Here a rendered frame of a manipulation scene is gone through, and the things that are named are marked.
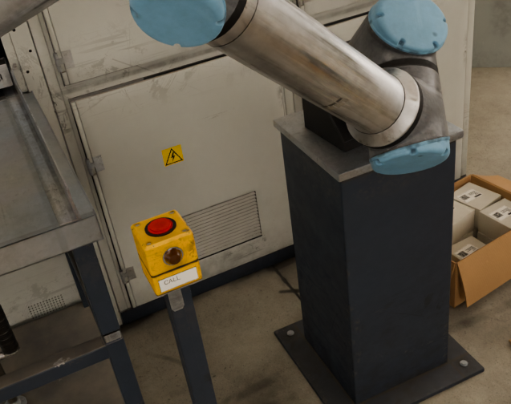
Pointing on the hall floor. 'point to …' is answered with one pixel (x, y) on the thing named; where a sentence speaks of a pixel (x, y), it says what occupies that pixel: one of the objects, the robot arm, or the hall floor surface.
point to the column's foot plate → (326, 388)
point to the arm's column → (373, 269)
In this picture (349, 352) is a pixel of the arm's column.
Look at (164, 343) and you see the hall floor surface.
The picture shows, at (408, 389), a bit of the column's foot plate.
